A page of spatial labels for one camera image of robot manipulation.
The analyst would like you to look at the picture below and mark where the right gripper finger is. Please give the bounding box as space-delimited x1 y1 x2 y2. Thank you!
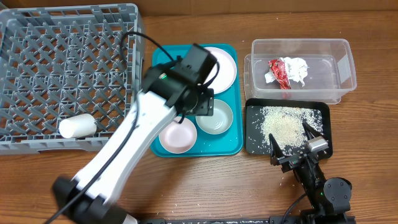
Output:
269 134 286 166
302 122 324 142

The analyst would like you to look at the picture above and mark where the grey-green bowl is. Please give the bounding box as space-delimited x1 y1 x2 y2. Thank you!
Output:
195 99 233 134

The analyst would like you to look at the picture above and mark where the rice pile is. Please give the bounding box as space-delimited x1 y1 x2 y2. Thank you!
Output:
261 106 322 156

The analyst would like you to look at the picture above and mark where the white tissue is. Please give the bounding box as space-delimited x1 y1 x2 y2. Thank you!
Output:
264 57 309 87

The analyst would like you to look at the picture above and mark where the red snack wrapper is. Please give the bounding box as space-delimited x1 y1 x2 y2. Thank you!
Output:
268 59 291 90

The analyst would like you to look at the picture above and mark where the white paper cup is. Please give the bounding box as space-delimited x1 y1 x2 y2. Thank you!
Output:
59 114 97 138

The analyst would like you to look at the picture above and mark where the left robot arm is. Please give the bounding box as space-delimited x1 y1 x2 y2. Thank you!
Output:
47 44 219 223

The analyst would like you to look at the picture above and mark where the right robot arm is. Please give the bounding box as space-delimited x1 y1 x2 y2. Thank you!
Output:
269 122 356 223

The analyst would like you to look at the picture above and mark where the black tray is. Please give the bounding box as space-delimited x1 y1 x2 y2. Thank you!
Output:
244 98 333 159

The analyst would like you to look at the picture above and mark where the teal serving tray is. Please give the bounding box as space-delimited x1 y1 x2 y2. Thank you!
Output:
150 44 244 158

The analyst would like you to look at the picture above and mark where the large white plate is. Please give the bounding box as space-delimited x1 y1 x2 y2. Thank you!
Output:
205 47 237 95

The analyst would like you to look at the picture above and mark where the small pink plate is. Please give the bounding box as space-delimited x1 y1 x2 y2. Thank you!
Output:
159 117 198 154

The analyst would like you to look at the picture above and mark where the clear plastic bin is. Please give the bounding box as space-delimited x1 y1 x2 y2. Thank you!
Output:
244 39 357 104

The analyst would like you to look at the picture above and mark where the grey plastic dish rack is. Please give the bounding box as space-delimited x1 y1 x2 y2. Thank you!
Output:
1 3 145 155

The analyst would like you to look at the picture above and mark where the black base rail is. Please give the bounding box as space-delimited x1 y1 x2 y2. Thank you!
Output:
138 216 356 224

